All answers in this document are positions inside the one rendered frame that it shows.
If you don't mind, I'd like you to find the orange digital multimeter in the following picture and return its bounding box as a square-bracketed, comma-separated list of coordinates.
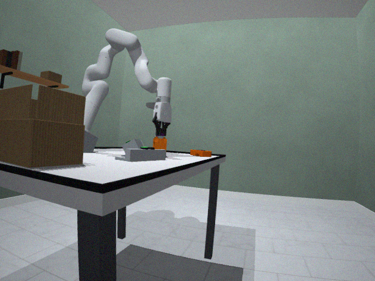
[190, 150, 212, 157]

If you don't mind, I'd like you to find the brown cardboard box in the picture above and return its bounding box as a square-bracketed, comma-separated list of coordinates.
[0, 84, 86, 168]

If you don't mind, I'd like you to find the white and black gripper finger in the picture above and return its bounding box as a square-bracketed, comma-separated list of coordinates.
[152, 113, 161, 136]
[161, 122, 171, 136]

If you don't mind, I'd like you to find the grey key housing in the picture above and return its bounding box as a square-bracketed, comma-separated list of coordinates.
[122, 139, 144, 152]

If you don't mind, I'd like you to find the grey rectangular panel with round recesses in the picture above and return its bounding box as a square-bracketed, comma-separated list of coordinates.
[115, 147, 166, 162]

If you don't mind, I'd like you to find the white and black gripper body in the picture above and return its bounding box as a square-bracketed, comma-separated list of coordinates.
[154, 101, 172, 123]

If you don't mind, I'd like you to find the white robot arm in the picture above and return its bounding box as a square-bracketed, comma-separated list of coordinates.
[81, 29, 172, 134]

